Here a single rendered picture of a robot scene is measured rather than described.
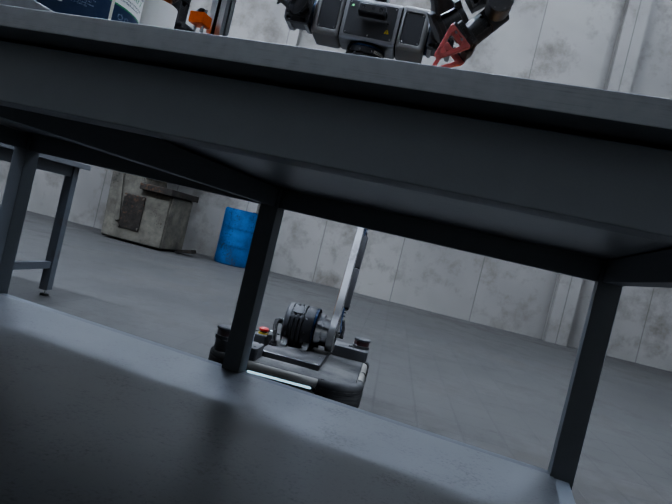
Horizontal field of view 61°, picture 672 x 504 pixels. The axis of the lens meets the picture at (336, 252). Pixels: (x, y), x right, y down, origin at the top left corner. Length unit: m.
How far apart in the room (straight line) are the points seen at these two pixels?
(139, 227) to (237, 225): 1.31
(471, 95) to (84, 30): 0.34
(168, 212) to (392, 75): 7.63
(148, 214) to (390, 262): 3.51
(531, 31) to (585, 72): 0.98
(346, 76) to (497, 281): 8.33
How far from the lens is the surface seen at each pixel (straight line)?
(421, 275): 8.62
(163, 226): 8.02
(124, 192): 8.39
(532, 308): 8.86
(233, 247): 8.19
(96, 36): 0.57
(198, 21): 1.67
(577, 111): 0.43
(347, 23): 2.12
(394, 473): 1.36
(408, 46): 2.08
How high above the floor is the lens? 0.69
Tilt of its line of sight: 1 degrees down
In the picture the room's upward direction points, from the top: 14 degrees clockwise
